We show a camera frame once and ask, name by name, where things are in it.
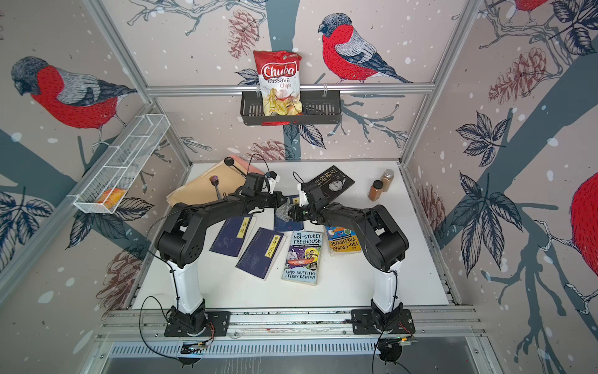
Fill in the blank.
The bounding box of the black wall basket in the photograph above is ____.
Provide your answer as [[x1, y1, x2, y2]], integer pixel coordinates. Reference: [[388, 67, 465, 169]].
[[240, 90, 342, 126]]

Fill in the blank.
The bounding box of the dark blue book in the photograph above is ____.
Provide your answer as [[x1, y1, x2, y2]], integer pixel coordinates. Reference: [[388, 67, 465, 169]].
[[235, 228, 285, 280], [210, 215, 253, 257]]

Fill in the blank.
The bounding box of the iridescent purple spoon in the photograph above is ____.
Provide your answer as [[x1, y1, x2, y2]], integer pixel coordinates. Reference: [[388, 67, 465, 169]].
[[210, 175, 222, 199]]

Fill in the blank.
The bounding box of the orange packet in shelf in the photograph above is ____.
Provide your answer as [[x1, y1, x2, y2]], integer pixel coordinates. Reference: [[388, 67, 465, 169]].
[[96, 188, 127, 210]]

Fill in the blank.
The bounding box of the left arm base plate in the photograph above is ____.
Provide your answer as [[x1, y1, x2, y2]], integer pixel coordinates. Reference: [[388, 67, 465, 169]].
[[164, 309, 231, 338]]

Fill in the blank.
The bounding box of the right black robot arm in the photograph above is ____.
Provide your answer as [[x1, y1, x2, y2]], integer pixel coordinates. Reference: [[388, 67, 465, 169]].
[[289, 182, 411, 333]]

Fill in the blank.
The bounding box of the black cable base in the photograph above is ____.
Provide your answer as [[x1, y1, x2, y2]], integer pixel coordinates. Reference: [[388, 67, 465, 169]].
[[139, 294, 206, 366], [371, 326, 412, 374]]

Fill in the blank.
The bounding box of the black book with face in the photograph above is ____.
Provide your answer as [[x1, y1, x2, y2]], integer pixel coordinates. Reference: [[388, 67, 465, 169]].
[[308, 165, 355, 202]]

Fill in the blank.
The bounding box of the colourful treehouse book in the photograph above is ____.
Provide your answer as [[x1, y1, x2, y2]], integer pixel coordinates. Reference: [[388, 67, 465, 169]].
[[281, 231, 323, 285]]

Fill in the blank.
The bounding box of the black spoon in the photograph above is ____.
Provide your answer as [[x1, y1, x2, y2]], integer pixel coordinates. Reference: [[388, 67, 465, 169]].
[[224, 157, 246, 179]]

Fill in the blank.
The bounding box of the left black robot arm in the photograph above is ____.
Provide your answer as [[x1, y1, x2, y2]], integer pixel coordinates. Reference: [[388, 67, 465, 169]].
[[156, 171, 287, 336]]

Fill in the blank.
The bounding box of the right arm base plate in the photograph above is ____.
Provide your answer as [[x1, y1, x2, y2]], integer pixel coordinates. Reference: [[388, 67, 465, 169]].
[[350, 308, 416, 335]]

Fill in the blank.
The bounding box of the pink tray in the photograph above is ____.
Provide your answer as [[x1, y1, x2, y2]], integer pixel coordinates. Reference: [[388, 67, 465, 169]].
[[231, 155, 264, 175]]

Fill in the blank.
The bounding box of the brown spice jar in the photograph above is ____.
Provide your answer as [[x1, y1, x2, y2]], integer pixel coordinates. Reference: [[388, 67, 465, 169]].
[[368, 180, 384, 202]]

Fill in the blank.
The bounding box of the grey striped cloth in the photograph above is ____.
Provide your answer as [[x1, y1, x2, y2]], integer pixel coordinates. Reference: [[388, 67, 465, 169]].
[[275, 202, 294, 222]]

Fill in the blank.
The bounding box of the yellow orange treehouse book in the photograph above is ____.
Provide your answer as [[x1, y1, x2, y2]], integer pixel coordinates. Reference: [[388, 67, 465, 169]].
[[325, 226, 361, 256]]

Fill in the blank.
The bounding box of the black cable right base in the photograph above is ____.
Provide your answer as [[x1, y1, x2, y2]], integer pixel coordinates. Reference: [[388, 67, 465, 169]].
[[371, 326, 412, 374]]

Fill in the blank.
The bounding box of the tan spice jar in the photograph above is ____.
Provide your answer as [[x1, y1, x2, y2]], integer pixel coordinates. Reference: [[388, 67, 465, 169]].
[[380, 169, 395, 193]]

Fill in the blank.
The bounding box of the black cable left base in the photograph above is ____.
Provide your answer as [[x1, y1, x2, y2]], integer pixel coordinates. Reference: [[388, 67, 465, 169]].
[[139, 294, 206, 366]]

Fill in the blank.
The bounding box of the white wire shelf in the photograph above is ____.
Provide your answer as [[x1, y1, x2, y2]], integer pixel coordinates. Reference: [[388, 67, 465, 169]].
[[73, 114, 171, 214]]

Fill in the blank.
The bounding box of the tan paper sheet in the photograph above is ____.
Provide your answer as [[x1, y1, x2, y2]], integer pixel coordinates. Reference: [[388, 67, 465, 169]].
[[167, 161, 245, 207]]

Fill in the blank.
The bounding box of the red cassava chips bag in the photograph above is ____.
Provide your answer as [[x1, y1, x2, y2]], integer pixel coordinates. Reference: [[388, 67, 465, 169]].
[[253, 51, 303, 116]]

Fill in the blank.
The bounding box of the blue book yellow label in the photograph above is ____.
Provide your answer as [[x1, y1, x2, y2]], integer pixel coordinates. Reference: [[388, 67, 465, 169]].
[[273, 195, 304, 232]]

